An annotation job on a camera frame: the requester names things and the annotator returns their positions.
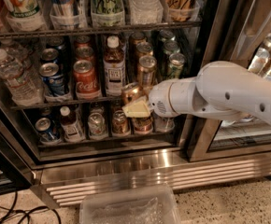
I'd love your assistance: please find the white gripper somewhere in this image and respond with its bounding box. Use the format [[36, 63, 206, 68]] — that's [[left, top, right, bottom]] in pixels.
[[122, 77, 205, 118]]

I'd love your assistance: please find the orange gold soda can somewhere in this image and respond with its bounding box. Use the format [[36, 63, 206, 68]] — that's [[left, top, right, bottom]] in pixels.
[[121, 82, 144, 105]]

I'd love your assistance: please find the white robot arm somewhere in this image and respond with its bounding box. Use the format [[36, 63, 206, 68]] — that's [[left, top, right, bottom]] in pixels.
[[122, 61, 271, 125]]

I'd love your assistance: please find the red can bottom shelf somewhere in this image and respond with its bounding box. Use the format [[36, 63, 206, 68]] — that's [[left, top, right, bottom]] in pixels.
[[132, 118, 153, 134]]

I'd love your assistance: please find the water bottle bottom shelf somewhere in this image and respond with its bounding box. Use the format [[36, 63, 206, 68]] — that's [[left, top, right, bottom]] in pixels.
[[153, 115, 175, 133]]

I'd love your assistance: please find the water bottle shelf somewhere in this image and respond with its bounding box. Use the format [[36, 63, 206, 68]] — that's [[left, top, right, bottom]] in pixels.
[[129, 0, 163, 24], [153, 115, 175, 133]]

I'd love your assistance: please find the brown can bottom shelf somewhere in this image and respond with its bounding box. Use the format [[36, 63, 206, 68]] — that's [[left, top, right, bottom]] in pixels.
[[112, 110, 130, 136]]

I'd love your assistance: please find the silver can bottom shelf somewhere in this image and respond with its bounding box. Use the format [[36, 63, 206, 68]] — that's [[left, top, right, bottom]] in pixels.
[[88, 113, 107, 139]]

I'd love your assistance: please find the red cola can front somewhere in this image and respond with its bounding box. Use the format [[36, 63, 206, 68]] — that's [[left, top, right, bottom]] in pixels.
[[73, 60, 100, 94]]

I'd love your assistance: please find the red cola can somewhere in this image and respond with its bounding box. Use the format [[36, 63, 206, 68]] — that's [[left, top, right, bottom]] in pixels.
[[73, 60, 100, 94], [74, 35, 92, 48], [76, 47, 95, 63]]

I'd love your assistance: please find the green can front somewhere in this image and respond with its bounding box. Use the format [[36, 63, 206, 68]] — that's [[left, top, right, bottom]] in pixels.
[[166, 52, 187, 79]]

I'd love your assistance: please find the green can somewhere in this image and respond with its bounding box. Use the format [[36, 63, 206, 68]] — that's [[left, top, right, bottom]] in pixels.
[[166, 52, 187, 79], [158, 30, 176, 42], [162, 40, 180, 60]]

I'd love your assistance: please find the green can middle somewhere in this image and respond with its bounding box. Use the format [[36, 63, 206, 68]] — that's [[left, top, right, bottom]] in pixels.
[[162, 40, 180, 60]]

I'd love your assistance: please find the small tea bottle bottom shelf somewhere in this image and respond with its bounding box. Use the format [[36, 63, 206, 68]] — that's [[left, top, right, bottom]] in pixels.
[[60, 106, 84, 142]]

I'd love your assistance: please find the green can back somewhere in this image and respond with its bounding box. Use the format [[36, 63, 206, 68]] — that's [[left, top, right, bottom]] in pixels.
[[158, 30, 176, 42]]

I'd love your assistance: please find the red cola can middle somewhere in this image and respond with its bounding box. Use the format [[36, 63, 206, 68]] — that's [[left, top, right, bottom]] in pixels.
[[76, 47, 95, 63]]

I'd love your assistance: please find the red cola can back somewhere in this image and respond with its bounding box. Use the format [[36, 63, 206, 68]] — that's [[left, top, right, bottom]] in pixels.
[[74, 35, 92, 48]]

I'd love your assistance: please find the blue can bottom shelf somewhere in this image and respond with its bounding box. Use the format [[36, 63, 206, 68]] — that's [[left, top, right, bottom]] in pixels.
[[36, 118, 61, 142]]

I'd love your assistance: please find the blue pepsi can front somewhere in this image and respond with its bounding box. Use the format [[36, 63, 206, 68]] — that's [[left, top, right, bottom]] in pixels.
[[39, 63, 69, 97]]

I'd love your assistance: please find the blue pepsi can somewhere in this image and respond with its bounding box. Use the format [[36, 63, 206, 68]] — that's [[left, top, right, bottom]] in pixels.
[[47, 36, 66, 50], [40, 49, 59, 63], [39, 63, 69, 97]]

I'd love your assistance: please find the water bottle top shelf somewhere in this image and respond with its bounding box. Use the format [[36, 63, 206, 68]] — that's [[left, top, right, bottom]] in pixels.
[[129, 0, 163, 24]]

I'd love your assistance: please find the green cans top shelf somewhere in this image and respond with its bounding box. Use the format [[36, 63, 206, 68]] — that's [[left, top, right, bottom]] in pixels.
[[91, 0, 125, 27]]

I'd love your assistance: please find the blue pepsi can middle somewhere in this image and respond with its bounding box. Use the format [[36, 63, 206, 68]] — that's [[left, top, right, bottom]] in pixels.
[[40, 49, 59, 63]]

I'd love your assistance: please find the blue pepsi can back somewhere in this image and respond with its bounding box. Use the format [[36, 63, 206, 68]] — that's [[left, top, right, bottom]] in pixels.
[[47, 36, 66, 50]]

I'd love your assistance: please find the steel fridge base grille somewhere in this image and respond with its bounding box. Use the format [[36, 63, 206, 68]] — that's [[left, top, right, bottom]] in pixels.
[[32, 150, 271, 208]]

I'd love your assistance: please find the gold cans top shelf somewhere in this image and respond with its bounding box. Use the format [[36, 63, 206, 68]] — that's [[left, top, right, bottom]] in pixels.
[[165, 0, 197, 22]]

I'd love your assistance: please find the blue cans top shelf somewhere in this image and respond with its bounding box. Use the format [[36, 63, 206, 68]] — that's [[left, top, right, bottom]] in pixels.
[[50, 0, 87, 30]]

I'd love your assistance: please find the right glass fridge door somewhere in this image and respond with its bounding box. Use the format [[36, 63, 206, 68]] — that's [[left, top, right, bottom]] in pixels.
[[187, 0, 271, 161]]

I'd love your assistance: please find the brown tea bottle white cap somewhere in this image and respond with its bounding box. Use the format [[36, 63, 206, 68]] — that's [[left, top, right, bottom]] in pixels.
[[103, 35, 126, 96]]

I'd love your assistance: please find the clear plastic bin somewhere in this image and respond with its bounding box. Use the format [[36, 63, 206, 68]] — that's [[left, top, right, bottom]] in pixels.
[[79, 185, 181, 224]]

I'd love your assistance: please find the clear water bottle front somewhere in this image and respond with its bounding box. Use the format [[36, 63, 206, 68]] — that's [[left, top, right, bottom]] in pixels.
[[0, 49, 44, 106]]

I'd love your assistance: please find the clear water bottle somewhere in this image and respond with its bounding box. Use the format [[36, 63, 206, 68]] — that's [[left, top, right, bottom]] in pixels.
[[0, 39, 28, 62], [0, 49, 44, 106]]

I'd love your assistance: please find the clear water bottle back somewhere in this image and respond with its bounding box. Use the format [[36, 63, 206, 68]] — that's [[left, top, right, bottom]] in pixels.
[[0, 39, 28, 62]]

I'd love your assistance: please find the black floor cable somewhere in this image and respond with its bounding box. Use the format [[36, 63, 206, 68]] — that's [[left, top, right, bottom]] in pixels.
[[0, 189, 63, 224]]

